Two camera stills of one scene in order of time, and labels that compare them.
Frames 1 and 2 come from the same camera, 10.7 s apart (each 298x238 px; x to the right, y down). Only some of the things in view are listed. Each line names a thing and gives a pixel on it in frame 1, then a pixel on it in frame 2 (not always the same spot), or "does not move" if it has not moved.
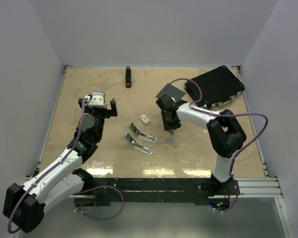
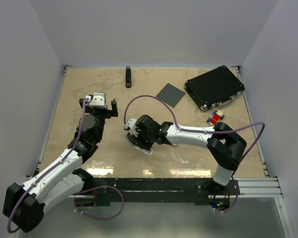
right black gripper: (168, 126) -> (145, 146)
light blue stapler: (137, 146) does not move
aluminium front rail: (258, 188) does not move
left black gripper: (109, 113) does not move
